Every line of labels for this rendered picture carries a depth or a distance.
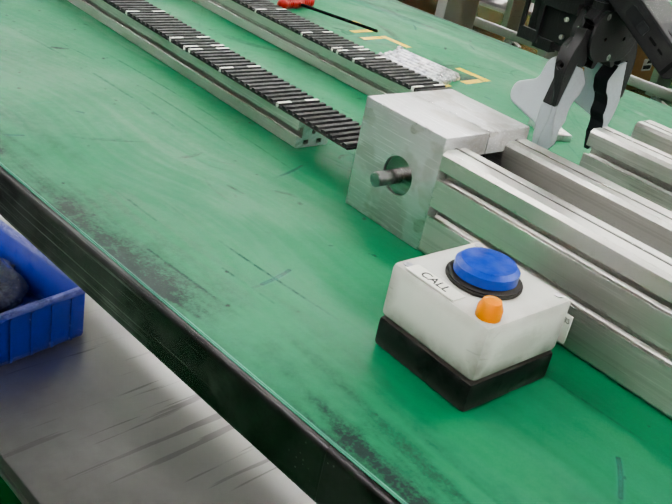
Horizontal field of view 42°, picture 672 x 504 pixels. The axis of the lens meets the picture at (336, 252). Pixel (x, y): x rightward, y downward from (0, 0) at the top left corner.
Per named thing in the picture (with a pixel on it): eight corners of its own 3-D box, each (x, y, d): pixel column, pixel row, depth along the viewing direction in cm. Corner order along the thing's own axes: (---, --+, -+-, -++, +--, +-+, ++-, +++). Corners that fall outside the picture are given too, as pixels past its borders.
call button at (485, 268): (435, 278, 53) (443, 250, 52) (478, 266, 56) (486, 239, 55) (483, 312, 51) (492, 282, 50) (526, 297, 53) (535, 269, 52)
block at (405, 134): (322, 206, 72) (344, 97, 68) (426, 187, 80) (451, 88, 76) (395, 256, 67) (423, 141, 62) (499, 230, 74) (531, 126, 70)
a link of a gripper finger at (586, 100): (569, 119, 92) (577, 39, 86) (615, 140, 88) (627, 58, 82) (549, 131, 90) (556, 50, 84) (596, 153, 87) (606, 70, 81)
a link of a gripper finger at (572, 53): (556, 109, 82) (601, 22, 80) (571, 116, 81) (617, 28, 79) (532, 96, 78) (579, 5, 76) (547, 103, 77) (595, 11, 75)
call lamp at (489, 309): (469, 312, 49) (474, 294, 48) (486, 306, 50) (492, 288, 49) (489, 326, 48) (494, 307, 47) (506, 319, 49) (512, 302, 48)
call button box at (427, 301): (372, 342, 56) (393, 256, 53) (472, 309, 62) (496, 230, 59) (462, 415, 50) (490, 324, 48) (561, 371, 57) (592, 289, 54)
